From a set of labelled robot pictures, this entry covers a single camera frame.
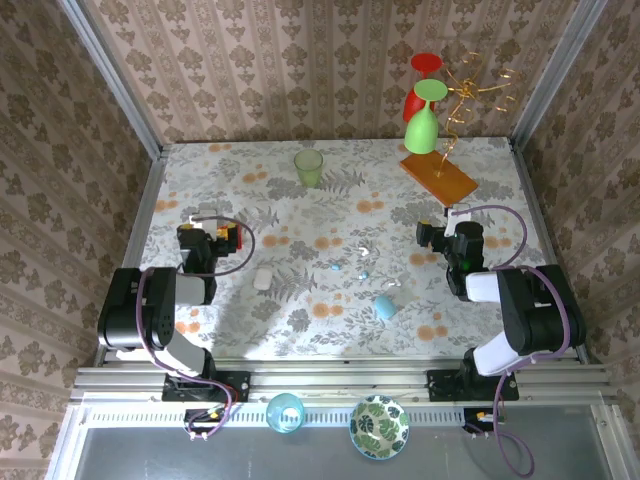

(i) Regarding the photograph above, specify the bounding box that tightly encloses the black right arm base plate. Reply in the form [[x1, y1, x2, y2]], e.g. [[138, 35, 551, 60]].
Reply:
[[426, 368, 520, 403]]

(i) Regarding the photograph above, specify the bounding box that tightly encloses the grey metal sheet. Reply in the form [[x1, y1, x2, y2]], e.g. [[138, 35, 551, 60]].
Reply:
[[74, 427, 616, 480]]

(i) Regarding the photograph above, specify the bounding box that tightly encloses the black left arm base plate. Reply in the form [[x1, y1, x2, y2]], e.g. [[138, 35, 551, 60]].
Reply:
[[163, 370, 252, 403]]

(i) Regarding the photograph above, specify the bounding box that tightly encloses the red wine glass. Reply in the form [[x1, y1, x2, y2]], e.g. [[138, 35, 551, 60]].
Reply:
[[402, 51, 446, 124]]

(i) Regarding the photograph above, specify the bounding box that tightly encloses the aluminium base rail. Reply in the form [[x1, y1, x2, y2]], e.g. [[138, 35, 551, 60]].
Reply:
[[69, 357, 619, 404]]

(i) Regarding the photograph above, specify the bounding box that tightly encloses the white slotted cable duct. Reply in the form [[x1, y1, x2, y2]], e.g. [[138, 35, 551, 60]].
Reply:
[[82, 405, 469, 430]]

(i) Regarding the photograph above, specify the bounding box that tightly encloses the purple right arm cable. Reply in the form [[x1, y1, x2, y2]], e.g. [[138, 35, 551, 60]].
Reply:
[[462, 204, 574, 476]]

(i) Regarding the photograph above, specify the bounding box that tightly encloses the gold wire glass rack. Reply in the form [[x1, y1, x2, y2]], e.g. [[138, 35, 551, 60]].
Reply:
[[398, 49, 521, 208]]

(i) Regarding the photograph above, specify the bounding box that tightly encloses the leaf pattern bowl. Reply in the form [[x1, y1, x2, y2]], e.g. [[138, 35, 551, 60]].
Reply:
[[348, 394, 410, 459]]

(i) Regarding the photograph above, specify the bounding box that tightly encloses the teal drinking glass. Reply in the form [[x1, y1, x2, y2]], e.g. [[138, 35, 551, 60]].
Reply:
[[265, 392, 306, 435]]

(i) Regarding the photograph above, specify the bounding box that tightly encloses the blue earbud charging case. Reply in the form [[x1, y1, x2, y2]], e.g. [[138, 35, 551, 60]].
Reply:
[[374, 293, 399, 321]]

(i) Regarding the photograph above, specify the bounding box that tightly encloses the aluminium table side rail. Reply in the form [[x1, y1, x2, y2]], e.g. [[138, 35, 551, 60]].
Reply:
[[92, 149, 169, 369], [509, 139, 591, 364]]

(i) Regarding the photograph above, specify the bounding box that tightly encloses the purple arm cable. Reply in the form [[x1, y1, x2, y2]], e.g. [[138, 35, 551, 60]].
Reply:
[[462, 204, 574, 476], [137, 213, 257, 441]]

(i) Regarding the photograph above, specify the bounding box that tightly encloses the green wine glass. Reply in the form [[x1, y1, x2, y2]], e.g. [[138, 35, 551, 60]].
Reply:
[[403, 78, 449, 155]]

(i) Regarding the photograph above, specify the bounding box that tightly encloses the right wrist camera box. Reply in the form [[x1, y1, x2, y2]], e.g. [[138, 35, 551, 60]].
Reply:
[[446, 205, 471, 232]]

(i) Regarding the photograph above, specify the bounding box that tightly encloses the aluminium corner post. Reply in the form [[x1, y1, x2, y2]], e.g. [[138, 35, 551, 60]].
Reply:
[[509, 0, 609, 146], [58, 0, 164, 160]]

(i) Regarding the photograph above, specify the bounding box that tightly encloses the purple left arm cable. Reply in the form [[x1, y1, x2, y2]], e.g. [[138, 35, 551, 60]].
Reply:
[[137, 213, 257, 441]]

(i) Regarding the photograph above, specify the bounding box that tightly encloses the green plastic tumbler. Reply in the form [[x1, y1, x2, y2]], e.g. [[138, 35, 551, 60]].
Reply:
[[293, 148, 325, 189]]

